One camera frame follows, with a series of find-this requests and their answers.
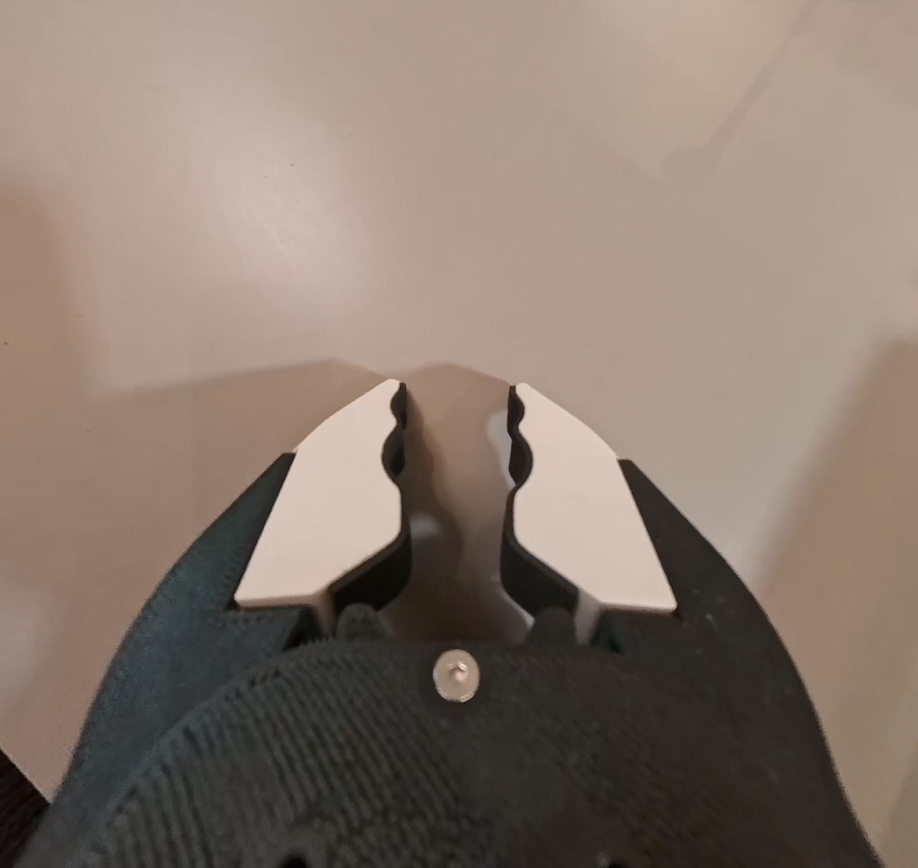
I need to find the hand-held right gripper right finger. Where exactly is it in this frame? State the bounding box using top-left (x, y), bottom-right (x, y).
top-left (500, 382), bottom-right (678, 645)

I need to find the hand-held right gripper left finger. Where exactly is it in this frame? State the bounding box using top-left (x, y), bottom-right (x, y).
top-left (234, 379), bottom-right (415, 641)

